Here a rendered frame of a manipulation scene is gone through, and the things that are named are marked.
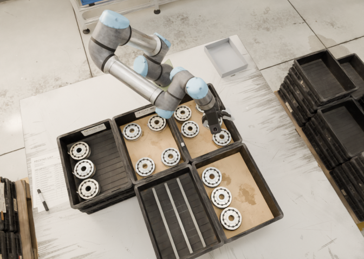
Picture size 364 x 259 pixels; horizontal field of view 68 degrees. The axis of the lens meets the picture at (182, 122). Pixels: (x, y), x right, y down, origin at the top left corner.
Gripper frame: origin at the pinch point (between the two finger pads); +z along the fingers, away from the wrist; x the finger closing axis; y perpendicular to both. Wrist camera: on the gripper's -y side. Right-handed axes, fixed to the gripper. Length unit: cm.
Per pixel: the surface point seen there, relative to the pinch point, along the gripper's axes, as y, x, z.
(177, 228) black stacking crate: -44, 30, 11
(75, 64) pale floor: 129, 151, 54
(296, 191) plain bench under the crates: -28, -28, 47
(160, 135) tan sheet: 5.7, 36.1, 8.8
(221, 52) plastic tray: 73, -1, 38
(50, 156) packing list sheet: 3, 103, -4
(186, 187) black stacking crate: -24.5, 24.6, 13.2
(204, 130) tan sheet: 6.7, 12.8, 17.9
